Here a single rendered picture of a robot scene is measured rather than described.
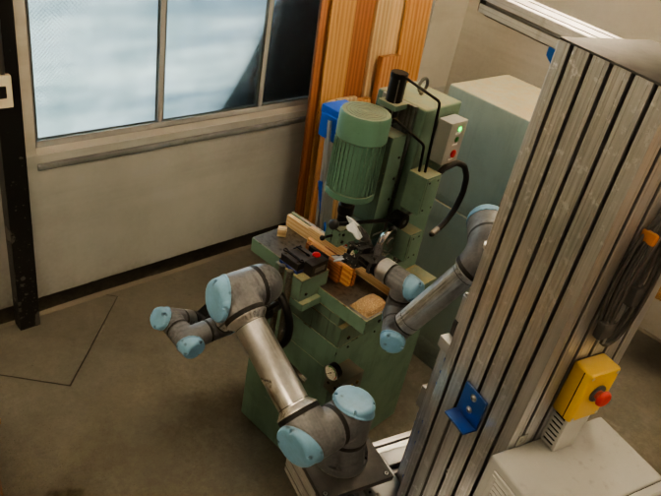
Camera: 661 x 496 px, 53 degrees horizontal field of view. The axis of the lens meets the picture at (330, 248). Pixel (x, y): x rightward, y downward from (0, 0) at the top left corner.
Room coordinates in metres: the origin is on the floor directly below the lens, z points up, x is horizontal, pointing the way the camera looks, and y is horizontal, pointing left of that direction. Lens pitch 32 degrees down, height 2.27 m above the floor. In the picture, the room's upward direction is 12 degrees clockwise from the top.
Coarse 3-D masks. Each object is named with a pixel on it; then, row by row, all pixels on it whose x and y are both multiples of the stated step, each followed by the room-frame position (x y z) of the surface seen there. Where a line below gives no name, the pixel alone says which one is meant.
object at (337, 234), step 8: (352, 216) 2.15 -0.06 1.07; (328, 224) 2.06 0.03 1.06; (360, 224) 2.10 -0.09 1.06; (328, 232) 2.05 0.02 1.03; (336, 232) 2.03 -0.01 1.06; (344, 232) 2.04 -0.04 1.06; (328, 240) 2.05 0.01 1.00; (336, 240) 2.02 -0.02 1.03; (344, 240) 2.05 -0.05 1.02; (352, 240) 2.08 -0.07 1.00
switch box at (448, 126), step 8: (440, 120) 2.22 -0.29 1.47; (448, 120) 2.21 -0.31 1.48; (456, 120) 2.23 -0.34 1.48; (464, 120) 2.25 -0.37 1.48; (440, 128) 2.21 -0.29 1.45; (448, 128) 2.19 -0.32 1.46; (456, 128) 2.21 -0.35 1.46; (464, 128) 2.25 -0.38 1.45; (440, 136) 2.21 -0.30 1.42; (448, 136) 2.19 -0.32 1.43; (440, 144) 2.20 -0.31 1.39; (448, 144) 2.19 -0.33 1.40; (432, 152) 2.22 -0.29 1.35; (440, 152) 2.20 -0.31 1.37; (448, 152) 2.20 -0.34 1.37; (456, 152) 2.25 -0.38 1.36; (432, 160) 2.21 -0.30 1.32; (440, 160) 2.19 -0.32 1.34; (448, 160) 2.21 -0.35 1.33
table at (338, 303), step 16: (256, 240) 2.11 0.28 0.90; (272, 240) 2.13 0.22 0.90; (288, 240) 2.16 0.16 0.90; (304, 240) 2.18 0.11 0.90; (272, 256) 2.05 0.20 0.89; (320, 288) 1.89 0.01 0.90; (336, 288) 1.91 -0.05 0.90; (352, 288) 1.93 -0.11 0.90; (368, 288) 1.95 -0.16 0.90; (304, 304) 1.82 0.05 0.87; (336, 304) 1.84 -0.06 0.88; (352, 320) 1.79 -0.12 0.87; (368, 320) 1.77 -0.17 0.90
